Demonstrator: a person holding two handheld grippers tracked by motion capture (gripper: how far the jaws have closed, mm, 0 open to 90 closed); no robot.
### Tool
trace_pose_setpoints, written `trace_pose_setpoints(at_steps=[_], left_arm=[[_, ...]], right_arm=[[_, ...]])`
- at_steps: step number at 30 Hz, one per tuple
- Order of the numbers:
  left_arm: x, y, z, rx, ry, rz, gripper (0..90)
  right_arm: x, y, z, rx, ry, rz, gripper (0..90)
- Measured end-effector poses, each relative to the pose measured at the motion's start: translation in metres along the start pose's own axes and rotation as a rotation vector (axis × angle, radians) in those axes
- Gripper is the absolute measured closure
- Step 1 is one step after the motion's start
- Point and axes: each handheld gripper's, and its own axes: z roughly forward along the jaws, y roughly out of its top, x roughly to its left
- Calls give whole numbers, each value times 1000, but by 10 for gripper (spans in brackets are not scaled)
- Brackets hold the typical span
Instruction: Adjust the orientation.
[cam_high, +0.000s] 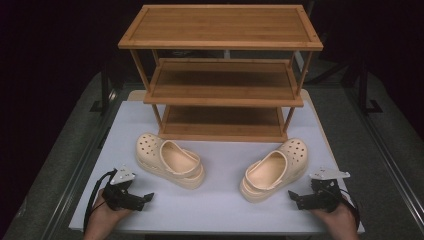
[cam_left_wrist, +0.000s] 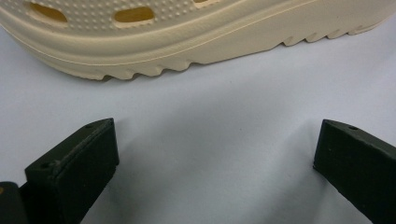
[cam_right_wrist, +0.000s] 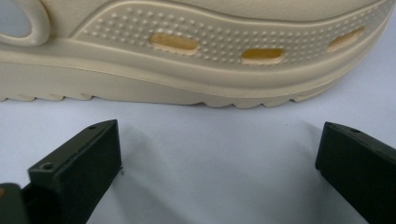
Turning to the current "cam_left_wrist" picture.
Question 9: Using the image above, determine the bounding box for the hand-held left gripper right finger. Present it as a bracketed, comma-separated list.
[313, 119, 396, 224]

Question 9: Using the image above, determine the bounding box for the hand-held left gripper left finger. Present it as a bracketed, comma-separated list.
[20, 117, 120, 224]

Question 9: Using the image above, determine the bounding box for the beige foam clog shoe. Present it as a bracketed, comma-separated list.
[0, 0, 396, 81]

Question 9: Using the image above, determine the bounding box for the white table cover sheet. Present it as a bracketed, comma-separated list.
[0, 13, 396, 224]

